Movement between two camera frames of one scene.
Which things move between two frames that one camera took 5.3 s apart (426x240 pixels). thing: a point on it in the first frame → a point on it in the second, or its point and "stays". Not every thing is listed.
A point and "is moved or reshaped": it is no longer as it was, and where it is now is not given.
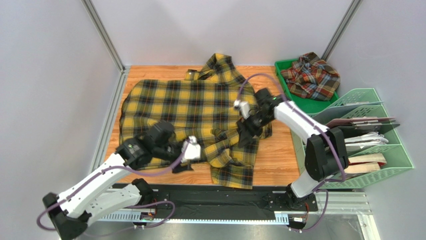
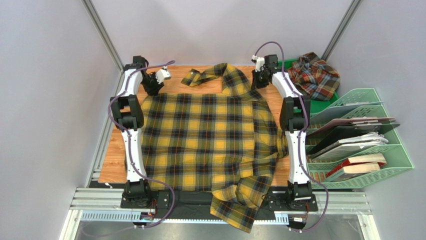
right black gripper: x=248 y=128 → x=260 y=79
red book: x=364 y=163 stays
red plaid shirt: x=309 y=76 stays
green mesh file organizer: x=358 y=146 stays
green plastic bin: x=307 y=105 stays
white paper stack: x=368 y=140 stays
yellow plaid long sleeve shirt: x=206 y=106 is moved or reshaped
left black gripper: x=180 y=168 → x=154 y=90
